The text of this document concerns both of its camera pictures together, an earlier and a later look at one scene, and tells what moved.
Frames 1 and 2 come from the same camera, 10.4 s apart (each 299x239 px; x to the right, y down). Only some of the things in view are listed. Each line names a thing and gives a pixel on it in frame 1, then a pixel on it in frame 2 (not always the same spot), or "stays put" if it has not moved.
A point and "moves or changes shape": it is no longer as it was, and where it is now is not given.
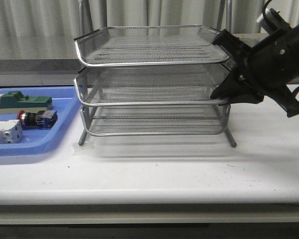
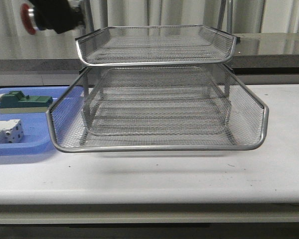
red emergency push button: x=42 y=119 -> x=27 y=22
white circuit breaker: x=5 y=132 stays put
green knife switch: x=13 y=101 stays put
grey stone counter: x=33 y=59 stays put
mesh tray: x=150 y=46 stays put
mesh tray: x=190 y=84 moves or changes shape
